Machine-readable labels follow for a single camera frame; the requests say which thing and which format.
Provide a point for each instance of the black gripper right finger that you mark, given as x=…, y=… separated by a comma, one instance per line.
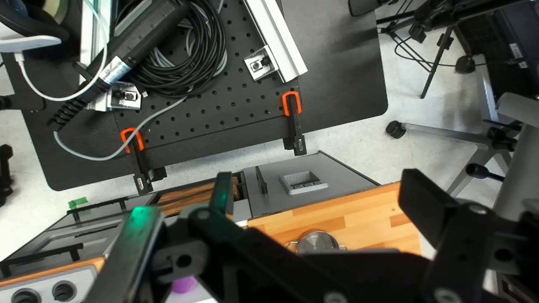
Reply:
x=461, y=235

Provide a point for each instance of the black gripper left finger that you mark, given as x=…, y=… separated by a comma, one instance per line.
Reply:
x=149, y=257

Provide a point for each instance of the purple plush toy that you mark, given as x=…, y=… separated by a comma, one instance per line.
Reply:
x=186, y=286

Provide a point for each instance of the grey stove knob panel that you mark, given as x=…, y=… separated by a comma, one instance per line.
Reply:
x=50, y=287

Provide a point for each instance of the toy kitchen wooden counter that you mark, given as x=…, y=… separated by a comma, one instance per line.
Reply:
x=304, y=205

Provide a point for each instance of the orange black clamp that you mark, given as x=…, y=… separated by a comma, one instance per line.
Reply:
x=144, y=175
x=293, y=109

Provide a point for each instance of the black perforated table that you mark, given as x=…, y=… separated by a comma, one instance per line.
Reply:
x=345, y=84

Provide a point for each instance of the silver aluminium rail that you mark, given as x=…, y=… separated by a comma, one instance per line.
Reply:
x=281, y=53

